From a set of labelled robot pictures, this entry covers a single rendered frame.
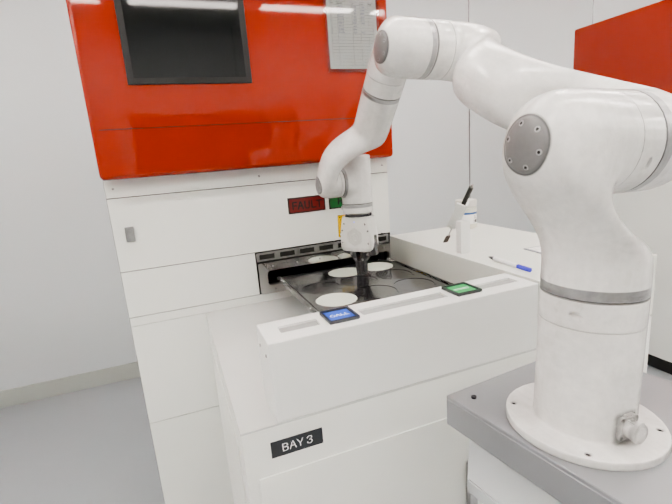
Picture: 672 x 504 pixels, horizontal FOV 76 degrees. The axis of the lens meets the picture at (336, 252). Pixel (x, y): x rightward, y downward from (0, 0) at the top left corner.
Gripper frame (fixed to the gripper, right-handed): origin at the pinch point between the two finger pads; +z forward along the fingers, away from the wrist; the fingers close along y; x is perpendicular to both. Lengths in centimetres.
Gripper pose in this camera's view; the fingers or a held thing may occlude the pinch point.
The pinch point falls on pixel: (361, 267)
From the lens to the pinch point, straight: 123.9
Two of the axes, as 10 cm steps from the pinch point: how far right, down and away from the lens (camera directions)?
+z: 0.8, 9.7, 2.1
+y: 8.2, 0.6, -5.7
